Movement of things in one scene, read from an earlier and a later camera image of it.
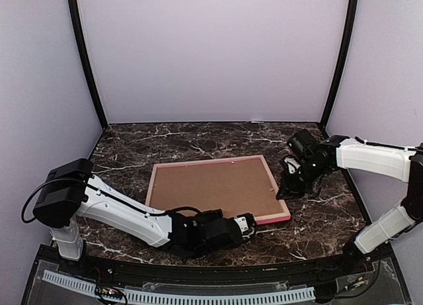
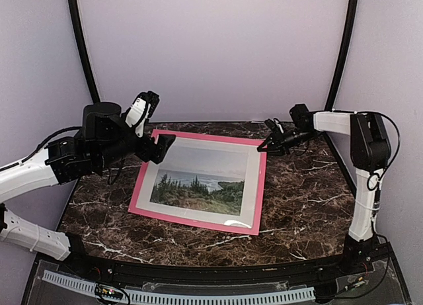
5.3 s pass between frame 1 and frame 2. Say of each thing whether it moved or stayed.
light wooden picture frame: moved
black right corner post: stayed
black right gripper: moved
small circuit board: stayed
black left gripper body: moved
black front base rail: stayed
